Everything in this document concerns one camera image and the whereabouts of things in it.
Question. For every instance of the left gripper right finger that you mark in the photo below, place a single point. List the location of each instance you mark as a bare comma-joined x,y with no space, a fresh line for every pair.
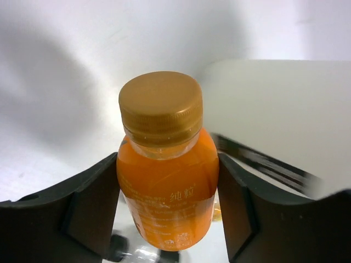
264,223

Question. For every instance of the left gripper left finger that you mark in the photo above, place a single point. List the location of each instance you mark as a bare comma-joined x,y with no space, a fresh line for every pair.
68,222

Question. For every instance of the orange bottle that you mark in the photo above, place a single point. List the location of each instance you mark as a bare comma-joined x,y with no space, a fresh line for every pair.
167,164

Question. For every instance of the white bin black rim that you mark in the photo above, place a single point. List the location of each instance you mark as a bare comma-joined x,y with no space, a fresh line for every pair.
293,110

